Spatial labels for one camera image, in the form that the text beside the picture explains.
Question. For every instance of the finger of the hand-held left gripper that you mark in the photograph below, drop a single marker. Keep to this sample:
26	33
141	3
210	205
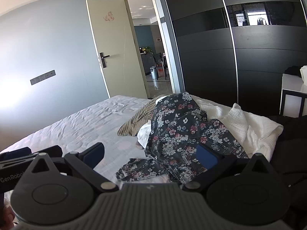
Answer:
54	151
16	152

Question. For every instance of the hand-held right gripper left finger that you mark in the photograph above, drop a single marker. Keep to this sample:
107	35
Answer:
94	152

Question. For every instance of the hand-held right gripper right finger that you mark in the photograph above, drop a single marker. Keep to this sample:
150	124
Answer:
205	158

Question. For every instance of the dark floral pants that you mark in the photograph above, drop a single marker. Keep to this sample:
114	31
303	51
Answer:
182	129

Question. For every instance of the white pink-dotted bed sheet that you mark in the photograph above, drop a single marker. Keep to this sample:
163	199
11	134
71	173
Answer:
72	129

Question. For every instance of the small white cloth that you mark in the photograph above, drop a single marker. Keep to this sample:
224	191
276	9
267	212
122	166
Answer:
144	134

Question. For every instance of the white quilted blanket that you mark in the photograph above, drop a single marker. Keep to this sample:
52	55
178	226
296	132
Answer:
251	129

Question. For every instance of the beige striped cloth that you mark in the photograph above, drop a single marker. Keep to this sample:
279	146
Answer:
139	122

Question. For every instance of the dark cloth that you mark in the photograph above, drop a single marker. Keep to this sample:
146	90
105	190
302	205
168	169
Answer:
292	136

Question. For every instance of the black sliding wardrobe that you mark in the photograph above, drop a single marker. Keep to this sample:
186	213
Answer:
206	64

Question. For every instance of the steel trash can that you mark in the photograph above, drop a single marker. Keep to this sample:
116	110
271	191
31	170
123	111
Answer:
153	73

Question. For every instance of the cream door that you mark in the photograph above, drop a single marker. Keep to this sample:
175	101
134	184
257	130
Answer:
112	52

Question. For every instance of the dark chair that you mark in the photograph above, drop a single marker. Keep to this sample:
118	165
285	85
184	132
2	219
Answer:
159	61

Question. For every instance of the white bedside cabinet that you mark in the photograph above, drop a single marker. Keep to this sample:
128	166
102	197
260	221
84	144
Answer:
293	83

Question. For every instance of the white bag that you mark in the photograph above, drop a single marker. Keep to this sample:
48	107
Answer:
304	74

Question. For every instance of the pink door sticker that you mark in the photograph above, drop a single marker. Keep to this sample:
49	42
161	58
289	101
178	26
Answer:
109	16

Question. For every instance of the grey wall switch panel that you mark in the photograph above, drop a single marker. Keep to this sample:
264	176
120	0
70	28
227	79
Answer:
43	77

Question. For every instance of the white door frame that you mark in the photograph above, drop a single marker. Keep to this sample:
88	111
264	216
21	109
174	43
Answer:
168	40

